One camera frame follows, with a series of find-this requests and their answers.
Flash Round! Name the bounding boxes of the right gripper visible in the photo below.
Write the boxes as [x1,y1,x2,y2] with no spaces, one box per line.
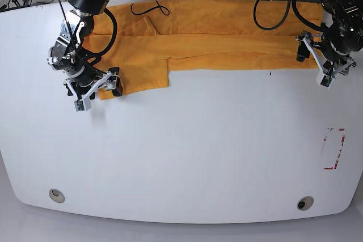
[64,67,123,101]

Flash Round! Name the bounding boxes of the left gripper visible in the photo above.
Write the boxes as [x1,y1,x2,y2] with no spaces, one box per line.
[295,31,356,78]

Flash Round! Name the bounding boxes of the yellow T-shirt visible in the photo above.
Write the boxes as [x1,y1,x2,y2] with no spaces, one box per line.
[96,0,316,95]

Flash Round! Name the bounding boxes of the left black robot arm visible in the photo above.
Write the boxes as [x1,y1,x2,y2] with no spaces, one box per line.
[292,0,362,86]

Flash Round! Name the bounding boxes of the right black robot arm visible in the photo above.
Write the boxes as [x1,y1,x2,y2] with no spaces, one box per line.
[48,0,123,111]

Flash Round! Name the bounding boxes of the red tape rectangle marking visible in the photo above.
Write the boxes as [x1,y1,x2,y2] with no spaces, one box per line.
[320,128,346,170]

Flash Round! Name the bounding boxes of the left table grommet hole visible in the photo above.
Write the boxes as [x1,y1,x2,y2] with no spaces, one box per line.
[49,189,65,203]

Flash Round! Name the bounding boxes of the table grommet hole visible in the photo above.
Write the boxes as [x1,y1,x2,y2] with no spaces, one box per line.
[297,196,314,211]
[49,189,65,203]

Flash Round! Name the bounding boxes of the right table grommet hole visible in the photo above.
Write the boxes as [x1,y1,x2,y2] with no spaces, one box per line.
[297,196,314,211]

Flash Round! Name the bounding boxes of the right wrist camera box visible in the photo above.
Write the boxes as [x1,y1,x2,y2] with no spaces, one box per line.
[74,99,91,112]

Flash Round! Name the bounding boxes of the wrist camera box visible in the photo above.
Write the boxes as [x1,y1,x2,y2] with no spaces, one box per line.
[74,99,91,112]
[316,74,335,89]

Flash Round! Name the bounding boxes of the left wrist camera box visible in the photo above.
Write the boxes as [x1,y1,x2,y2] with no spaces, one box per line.
[316,74,335,89]

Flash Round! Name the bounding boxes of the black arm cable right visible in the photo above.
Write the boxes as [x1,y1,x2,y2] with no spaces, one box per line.
[82,6,119,64]

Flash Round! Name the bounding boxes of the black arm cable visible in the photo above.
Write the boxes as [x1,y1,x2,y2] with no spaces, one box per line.
[82,6,119,64]
[253,0,330,32]

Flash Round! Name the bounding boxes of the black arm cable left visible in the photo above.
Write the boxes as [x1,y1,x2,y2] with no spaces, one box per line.
[253,0,330,32]

